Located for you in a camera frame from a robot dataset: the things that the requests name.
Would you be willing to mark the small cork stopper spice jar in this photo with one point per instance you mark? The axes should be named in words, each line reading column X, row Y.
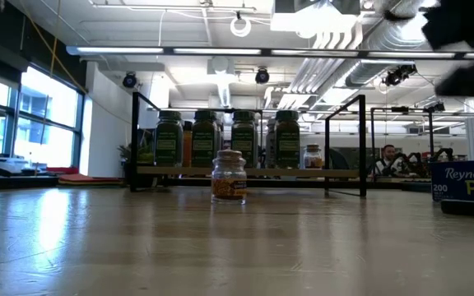
column 313, row 157
column 229, row 185

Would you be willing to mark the black lid orange spice jar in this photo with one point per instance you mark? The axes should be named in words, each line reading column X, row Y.
column 187, row 148

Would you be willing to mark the wooden shelf black metal legs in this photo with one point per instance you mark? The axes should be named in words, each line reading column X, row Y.
column 303, row 172

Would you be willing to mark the black background robot arms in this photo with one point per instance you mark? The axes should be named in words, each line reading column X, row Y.
column 416, row 158

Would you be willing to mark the blue plastic wrap box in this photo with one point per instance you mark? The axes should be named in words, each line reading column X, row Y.
column 465, row 181

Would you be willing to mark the person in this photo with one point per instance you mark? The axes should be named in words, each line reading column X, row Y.
column 386, row 158

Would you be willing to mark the black overhead beam with lights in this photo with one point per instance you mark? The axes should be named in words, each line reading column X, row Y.
column 266, row 52

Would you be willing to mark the black ceiling spotlight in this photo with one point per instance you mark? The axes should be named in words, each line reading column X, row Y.
column 129, row 80
column 261, row 76

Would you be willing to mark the green potted succulent plant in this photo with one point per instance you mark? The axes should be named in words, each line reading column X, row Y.
column 144, row 155

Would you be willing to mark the red orange flat mat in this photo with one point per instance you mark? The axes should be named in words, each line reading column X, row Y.
column 89, row 179

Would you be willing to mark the large window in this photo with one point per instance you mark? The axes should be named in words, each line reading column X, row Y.
column 47, row 98

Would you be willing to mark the red flat piece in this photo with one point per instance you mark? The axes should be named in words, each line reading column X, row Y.
column 62, row 169

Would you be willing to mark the silver ceiling ventilation duct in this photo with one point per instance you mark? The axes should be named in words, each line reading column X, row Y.
column 389, row 37

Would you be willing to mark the black ceiling camera cluster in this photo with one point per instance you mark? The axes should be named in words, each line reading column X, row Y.
column 399, row 75

